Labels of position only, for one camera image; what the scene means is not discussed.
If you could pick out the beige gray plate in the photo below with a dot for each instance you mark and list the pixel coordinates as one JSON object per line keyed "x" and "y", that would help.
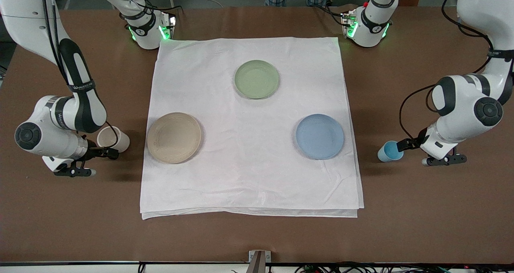
{"x": 174, "y": 138}

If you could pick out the green plate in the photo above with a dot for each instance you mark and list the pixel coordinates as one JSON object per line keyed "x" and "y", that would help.
{"x": 257, "y": 79}

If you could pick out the white mug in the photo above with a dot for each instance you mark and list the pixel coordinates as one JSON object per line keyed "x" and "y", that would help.
{"x": 110, "y": 138}

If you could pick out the white cloth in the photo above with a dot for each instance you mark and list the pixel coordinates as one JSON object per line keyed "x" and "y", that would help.
{"x": 249, "y": 168}

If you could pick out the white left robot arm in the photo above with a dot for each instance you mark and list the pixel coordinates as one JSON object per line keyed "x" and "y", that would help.
{"x": 461, "y": 100}

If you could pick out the blue plate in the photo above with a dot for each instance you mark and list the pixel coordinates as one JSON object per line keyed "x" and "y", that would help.
{"x": 320, "y": 136}

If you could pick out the grey metal camera bracket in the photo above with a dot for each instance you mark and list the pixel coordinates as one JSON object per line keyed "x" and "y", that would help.
{"x": 259, "y": 261}

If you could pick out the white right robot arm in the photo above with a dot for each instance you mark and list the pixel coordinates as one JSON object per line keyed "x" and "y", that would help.
{"x": 24, "y": 20}

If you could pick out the blue cup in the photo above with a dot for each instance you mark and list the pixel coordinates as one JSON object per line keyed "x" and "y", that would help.
{"x": 387, "y": 154}

